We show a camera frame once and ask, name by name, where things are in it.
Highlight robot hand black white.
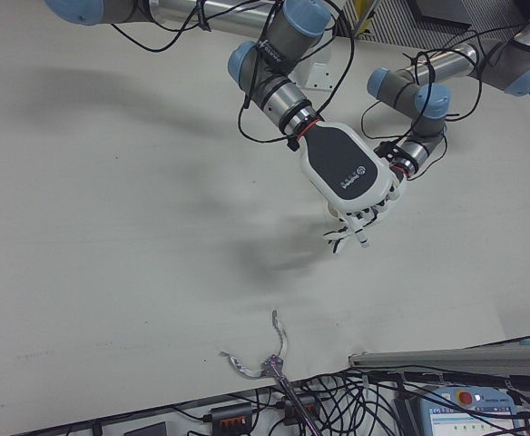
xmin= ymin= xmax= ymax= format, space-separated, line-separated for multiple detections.
xmin=299 ymin=121 xmax=407 ymax=249
xmin=322 ymin=223 xmax=358 ymax=255

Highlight black power strip orange switches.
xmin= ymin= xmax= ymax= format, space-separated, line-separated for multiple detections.
xmin=281 ymin=393 xmax=319 ymax=420
xmin=208 ymin=401 xmax=256 ymax=431

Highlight black box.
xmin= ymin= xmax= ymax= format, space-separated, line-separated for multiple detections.
xmin=410 ymin=0 xmax=471 ymax=31

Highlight teach pendant with red button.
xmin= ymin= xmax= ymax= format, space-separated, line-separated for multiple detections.
xmin=415 ymin=382 xmax=530 ymax=436

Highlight flat black device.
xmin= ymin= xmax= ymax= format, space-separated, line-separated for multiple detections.
xmin=123 ymin=421 xmax=170 ymax=436

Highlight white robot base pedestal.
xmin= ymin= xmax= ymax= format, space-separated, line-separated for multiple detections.
xmin=290 ymin=35 xmax=335 ymax=93

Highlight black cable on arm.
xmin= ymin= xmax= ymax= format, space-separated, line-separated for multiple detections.
xmin=110 ymin=0 xmax=358 ymax=147
xmin=359 ymin=17 xmax=530 ymax=178

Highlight aluminium profile rail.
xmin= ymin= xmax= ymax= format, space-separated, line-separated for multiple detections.
xmin=348 ymin=343 xmax=530 ymax=370

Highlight tangled black cables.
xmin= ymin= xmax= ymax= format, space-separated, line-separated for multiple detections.
xmin=169 ymin=362 xmax=530 ymax=436

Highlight purple braided cable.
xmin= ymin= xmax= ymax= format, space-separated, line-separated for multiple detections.
xmin=261 ymin=356 xmax=320 ymax=436

